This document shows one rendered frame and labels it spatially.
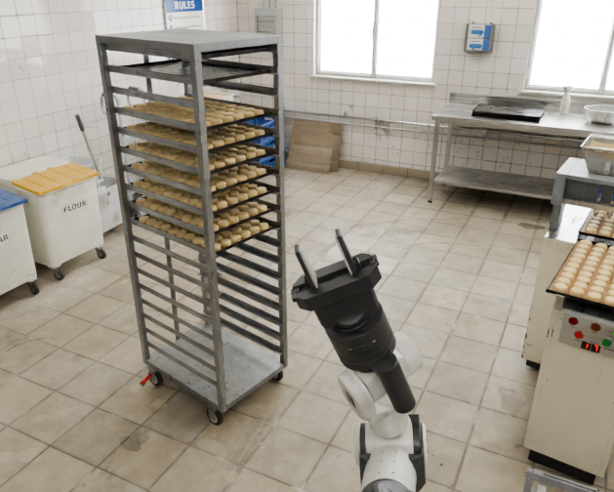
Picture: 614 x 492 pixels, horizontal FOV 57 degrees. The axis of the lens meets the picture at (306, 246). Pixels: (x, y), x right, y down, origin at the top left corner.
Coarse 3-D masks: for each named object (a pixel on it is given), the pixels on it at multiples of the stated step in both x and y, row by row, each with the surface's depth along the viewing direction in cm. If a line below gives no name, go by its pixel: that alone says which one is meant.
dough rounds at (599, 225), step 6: (594, 216) 295; (600, 216) 294; (606, 216) 299; (612, 216) 294; (588, 222) 292; (594, 222) 287; (600, 222) 290; (606, 222) 288; (612, 222) 287; (588, 228) 279; (594, 228) 279; (600, 228) 284; (606, 228) 279; (612, 228) 283; (600, 234) 275; (606, 234) 274; (612, 234) 277
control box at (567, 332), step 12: (564, 312) 224; (576, 312) 224; (564, 324) 226; (576, 324) 223; (588, 324) 221; (600, 324) 218; (612, 324) 216; (564, 336) 228; (588, 336) 222; (600, 336) 219; (612, 336) 217; (588, 348) 224; (600, 348) 221; (612, 348) 219
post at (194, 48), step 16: (192, 48) 205; (192, 64) 208; (192, 80) 211; (192, 96) 214; (208, 160) 225; (208, 176) 227; (208, 192) 230; (208, 208) 232; (208, 224) 234; (208, 240) 237; (208, 256) 241; (208, 272) 245; (224, 368) 268; (224, 384) 271; (224, 400) 274
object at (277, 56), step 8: (280, 40) 238; (280, 48) 239; (280, 56) 241; (280, 64) 242; (280, 72) 243; (280, 80) 245; (280, 88) 246; (280, 96) 247; (280, 104) 249; (280, 112) 250; (280, 120) 252; (280, 128) 253; (280, 136) 254; (280, 144) 256; (280, 152) 257; (280, 160) 259; (280, 168) 260; (280, 176) 262; (280, 184) 264; (280, 200) 267; (280, 216) 270; (280, 232) 274; (280, 248) 278; (280, 256) 280; (280, 264) 281; (280, 280) 286; (280, 296) 290; (280, 312) 294; (280, 328) 298; (280, 344) 302; (280, 360) 307
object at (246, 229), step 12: (144, 216) 281; (168, 228) 268; (180, 228) 270; (240, 228) 266; (252, 228) 266; (264, 228) 270; (192, 240) 256; (204, 240) 254; (216, 240) 256; (228, 240) 254; (240, 240) 259
